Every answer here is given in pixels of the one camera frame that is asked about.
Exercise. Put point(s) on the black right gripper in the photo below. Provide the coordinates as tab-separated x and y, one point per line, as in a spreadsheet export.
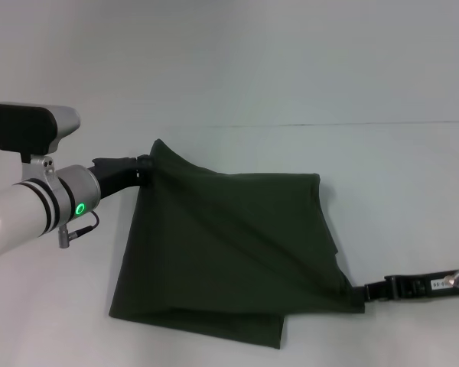
428	286

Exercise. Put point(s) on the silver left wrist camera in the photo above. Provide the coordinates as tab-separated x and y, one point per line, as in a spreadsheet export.
28	128

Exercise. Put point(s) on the dark green shirt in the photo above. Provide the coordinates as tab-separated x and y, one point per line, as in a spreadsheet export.
222	244

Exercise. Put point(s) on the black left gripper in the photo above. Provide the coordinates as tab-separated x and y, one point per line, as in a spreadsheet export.
116	174

